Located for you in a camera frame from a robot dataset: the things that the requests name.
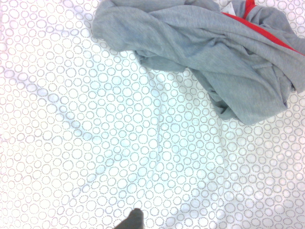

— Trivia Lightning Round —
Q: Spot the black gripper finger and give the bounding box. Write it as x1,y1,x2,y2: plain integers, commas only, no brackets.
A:
115,208,146,229

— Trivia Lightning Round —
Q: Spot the grey shirt with red trim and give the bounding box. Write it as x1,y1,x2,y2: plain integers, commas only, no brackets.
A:
92,0,305,126
0,0,305,229

